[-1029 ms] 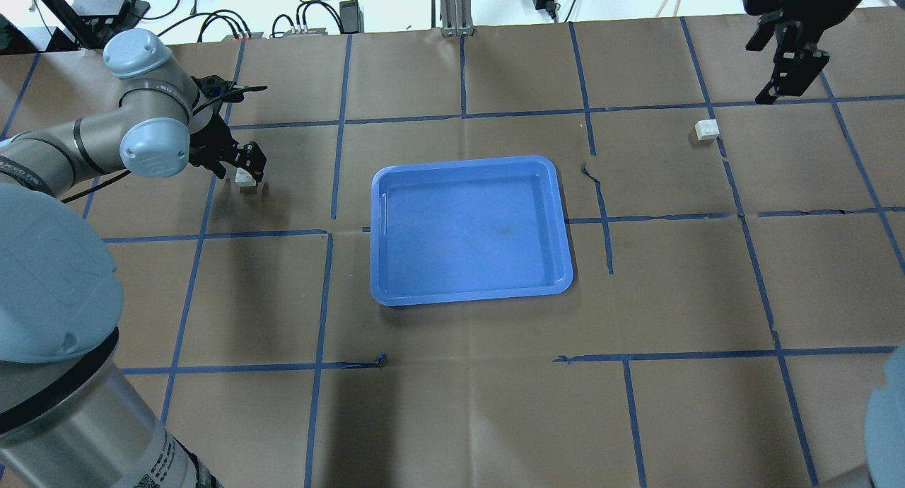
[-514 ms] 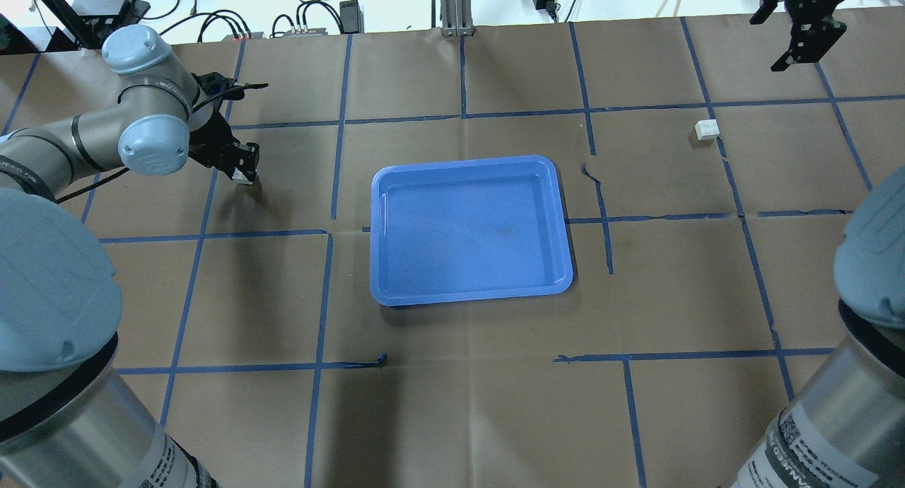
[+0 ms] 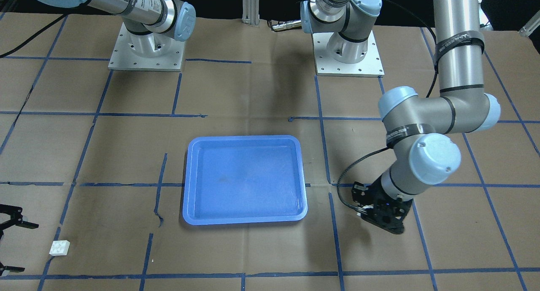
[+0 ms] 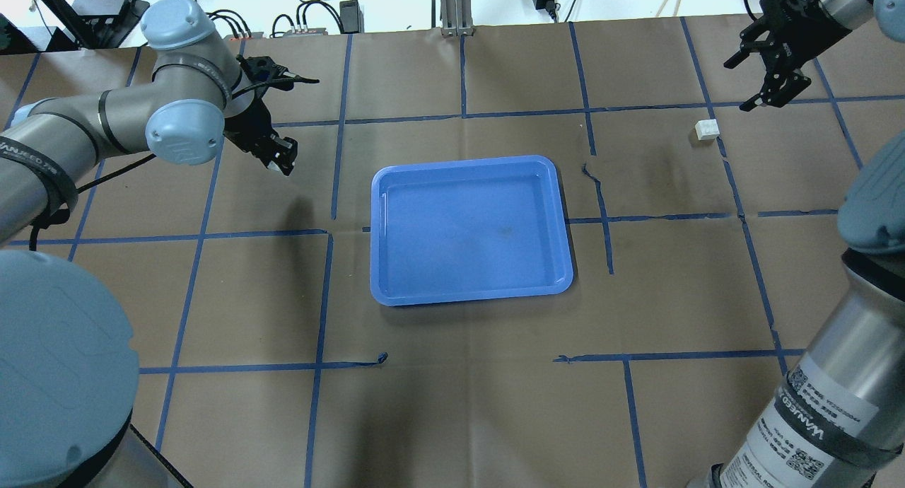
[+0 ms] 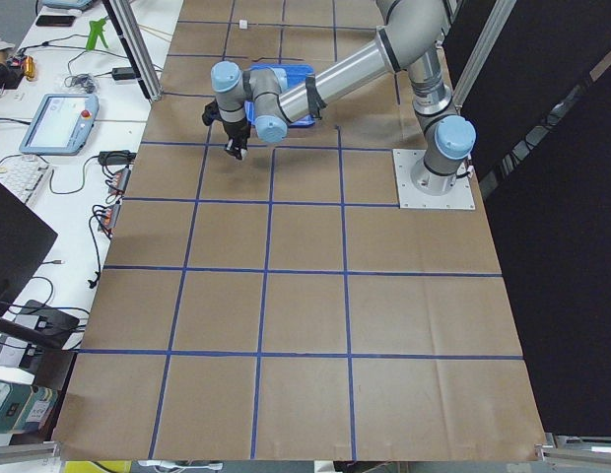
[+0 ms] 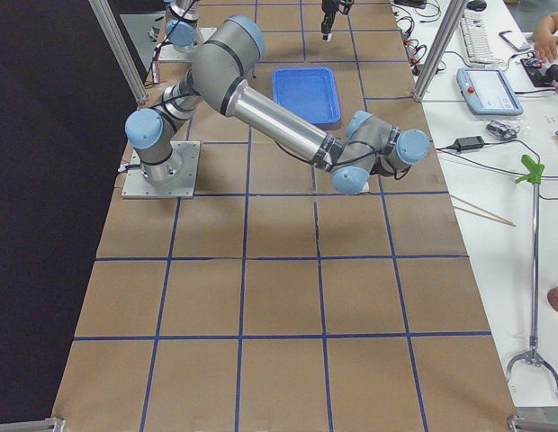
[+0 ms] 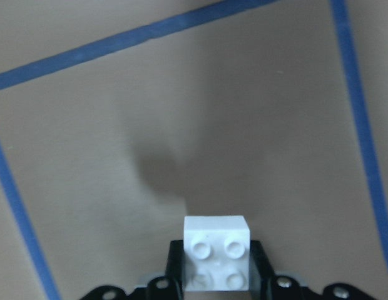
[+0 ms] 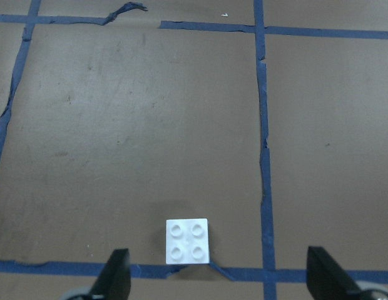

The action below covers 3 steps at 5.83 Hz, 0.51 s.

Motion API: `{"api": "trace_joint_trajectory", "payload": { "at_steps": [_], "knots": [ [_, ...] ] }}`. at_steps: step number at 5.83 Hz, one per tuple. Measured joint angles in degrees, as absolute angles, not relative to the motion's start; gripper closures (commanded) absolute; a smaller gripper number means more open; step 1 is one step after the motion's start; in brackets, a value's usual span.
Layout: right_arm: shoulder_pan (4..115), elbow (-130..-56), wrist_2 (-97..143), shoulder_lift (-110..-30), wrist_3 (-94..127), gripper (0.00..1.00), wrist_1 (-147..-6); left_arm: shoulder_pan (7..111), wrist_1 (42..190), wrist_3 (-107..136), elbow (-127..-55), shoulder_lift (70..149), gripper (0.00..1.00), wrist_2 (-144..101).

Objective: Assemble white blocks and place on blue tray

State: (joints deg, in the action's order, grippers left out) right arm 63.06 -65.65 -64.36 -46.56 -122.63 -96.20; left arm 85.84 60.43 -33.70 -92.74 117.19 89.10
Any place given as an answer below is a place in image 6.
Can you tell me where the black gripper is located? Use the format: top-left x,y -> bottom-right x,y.
321,0 -> 354,36

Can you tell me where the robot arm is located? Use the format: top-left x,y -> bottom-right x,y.
125,15 -> 430,198
165,0 -> 355,50

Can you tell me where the blue plastic tray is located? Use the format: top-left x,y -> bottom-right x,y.
272,67 -> 341,131

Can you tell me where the person hand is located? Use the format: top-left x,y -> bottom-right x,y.
533,11 -> 558,63

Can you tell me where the white keyboard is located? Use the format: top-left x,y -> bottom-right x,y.
459,9 -> 497,65

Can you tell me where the teach pendant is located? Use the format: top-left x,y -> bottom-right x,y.
456,67 -> 524,116

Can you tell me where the black power adapter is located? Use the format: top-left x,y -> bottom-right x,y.
454,136 -> 485,152

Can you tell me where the wooden chopstick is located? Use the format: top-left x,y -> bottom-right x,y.
450,194 -> 516,227

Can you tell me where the aluminium frame post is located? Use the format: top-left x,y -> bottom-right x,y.
413,0 -> 466,103

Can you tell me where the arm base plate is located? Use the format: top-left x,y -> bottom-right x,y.
158,27 -> 217,63
121,140 -> 201,199

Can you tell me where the green handled reacher grabber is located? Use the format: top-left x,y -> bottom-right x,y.
505,154 -> 558,400

